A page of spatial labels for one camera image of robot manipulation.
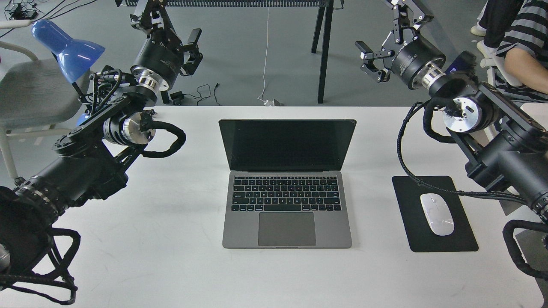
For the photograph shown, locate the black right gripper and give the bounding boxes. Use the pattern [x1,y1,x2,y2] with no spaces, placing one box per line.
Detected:
[355,0,447,89]

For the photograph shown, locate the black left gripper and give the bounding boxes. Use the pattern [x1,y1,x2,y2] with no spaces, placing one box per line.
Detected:
[130,0,203,92]

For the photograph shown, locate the grey laptop computer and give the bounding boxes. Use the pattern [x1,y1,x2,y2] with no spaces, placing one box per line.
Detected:
[219,119,357,249]

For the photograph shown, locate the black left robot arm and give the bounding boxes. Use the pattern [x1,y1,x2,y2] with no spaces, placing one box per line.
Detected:
[1,0,203,305]

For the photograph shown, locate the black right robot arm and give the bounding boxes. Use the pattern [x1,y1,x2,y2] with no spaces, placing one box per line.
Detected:
[355,0,548,280]

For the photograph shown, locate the black table legs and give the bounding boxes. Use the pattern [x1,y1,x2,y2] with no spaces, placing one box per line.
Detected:
[311,0,334,104]

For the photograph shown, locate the blue desk lamp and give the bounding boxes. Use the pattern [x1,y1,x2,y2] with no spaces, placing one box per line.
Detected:
[32,20,105,104]

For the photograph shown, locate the person in striped shirt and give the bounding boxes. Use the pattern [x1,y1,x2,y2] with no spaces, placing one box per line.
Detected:
[477,0,548,103]

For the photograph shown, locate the grey office chair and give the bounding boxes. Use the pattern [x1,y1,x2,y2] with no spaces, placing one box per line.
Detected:
[0,20,90,184]

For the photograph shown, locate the white computer mouse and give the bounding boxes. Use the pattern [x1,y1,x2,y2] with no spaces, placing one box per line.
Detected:
[420,193,455,236]

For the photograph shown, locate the black mouse pad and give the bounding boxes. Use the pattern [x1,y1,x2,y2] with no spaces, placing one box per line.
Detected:
[392,176,478,253]

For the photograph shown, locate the black power adapter with cable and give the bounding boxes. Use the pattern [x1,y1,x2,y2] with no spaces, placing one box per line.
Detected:
[170,83,221,106]

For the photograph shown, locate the white hanging cable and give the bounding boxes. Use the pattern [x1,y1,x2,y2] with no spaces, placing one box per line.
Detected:
[257,8,284,107]

